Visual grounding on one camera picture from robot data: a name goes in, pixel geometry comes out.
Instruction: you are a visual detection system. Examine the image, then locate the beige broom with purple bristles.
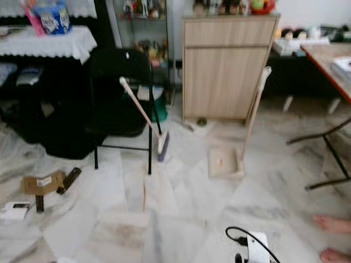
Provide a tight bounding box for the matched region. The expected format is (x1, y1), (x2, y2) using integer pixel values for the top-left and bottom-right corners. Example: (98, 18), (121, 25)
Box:
(119, 76), (171, 163)

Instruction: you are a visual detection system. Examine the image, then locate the beige long-handled dustpan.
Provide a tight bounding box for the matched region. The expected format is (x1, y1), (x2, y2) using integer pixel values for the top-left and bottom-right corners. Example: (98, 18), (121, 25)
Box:
(207, 66), (273, 180)

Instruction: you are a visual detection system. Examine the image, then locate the black round bin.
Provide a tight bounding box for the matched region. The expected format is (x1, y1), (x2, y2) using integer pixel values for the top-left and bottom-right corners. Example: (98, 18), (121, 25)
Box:
(7, 82), (49, 145)

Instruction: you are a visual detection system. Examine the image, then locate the flattened brown cardboard box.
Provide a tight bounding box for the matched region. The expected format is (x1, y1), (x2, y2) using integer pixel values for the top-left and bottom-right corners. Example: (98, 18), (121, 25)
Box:
(21, 171), (66, 196)

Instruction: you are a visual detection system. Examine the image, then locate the black fabric storage bag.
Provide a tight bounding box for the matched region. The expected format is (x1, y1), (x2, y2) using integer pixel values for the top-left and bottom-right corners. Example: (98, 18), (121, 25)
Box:
(39, 68), (106, 161)

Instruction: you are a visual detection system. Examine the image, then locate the white printed carton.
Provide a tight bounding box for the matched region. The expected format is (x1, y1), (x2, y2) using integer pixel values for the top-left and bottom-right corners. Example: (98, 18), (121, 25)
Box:
(1, 202), (31, 222)

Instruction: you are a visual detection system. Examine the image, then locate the slim dark brown box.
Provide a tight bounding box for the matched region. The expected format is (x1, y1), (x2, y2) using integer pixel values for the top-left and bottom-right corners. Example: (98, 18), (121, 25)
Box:
(56, 167), (82, 195)
(35, 194), (45, 213)

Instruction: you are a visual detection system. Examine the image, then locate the table with white lace cloth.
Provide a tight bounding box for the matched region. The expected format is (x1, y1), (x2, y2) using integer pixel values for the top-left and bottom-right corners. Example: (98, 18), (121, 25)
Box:
(0, 25), (98, 64)

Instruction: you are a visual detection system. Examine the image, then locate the pink packet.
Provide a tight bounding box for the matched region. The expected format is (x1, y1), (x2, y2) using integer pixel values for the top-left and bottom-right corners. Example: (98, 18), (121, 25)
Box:
(22, 0), (46, 38)

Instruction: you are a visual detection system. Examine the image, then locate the black folding chair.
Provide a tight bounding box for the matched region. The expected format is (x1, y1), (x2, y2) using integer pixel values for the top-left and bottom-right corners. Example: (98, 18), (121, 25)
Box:
(87, 48), (155, 176)

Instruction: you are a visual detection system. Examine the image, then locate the green bag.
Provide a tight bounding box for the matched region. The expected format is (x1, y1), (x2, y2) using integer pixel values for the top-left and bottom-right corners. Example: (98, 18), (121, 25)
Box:
(152, 88), (168, 123)

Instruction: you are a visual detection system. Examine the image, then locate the glass display cabinet with figurines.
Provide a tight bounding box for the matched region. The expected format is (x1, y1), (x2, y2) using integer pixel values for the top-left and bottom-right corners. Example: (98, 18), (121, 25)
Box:
(107, 0), (172, 105)

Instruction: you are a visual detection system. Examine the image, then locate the light wooden cabinet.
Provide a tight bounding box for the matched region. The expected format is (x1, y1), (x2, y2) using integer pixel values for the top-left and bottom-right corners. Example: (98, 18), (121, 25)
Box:
(182, 12), (281, 123)

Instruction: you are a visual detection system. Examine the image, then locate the red fruit bowl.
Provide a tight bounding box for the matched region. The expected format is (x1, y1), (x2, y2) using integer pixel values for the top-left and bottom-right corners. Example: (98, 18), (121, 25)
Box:
(250, 0), (277, 15)

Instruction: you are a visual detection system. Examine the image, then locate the black low console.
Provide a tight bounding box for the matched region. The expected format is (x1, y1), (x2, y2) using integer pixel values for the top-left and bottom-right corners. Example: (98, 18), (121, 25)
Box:
(263, 50), (342, 100)

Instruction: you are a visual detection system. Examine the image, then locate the small white box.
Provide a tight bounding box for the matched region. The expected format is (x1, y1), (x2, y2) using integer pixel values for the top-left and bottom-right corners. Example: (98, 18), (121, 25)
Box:
(272, 37), (331, 56)

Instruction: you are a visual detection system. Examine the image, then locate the red-edged marble table top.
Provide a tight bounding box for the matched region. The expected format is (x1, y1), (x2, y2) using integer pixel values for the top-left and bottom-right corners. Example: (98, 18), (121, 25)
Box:
(302, 43), (351, 105)

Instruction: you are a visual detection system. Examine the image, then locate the bare human foot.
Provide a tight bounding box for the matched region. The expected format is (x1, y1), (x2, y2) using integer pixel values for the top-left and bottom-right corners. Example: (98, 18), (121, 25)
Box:
(320, 248), (351, 263)
(313, 215), (351, 235)

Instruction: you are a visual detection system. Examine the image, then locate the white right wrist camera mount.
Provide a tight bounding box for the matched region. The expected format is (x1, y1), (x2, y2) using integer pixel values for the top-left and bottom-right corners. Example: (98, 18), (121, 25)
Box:
(245, 231), (273, 263)

